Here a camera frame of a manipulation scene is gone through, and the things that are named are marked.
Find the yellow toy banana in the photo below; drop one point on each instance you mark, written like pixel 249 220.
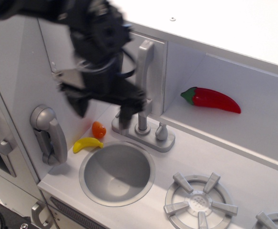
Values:
pixel 86 142

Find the red toy chili pepper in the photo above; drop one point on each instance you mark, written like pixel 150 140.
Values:
pixel 203 97

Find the grey oven door handle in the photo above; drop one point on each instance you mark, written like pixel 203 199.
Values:
pixel 41 216

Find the grey toy wall phone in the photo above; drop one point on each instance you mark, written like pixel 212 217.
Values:
pixel 49 135

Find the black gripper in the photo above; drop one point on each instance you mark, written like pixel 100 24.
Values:
pixel 98 74

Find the white toy microwave door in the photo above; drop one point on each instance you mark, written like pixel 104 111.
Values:
pixel 61 57

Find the grey round toy sink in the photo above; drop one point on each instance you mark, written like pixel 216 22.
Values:
pixel 119 174

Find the grey toy faucet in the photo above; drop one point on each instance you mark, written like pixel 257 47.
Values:
pixel 155 136

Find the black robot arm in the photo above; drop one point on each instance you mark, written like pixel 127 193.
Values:
pixel 78 14

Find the white toy kitchen shelf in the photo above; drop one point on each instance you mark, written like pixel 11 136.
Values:
pixel 253 133

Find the orange toy fruit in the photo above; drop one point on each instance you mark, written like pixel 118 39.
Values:
pixel 98 130

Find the grey toy stove burner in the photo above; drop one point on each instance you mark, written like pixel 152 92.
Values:
pixel 199 202

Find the grey microwave door handle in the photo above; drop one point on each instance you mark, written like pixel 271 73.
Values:
pixel 144 59

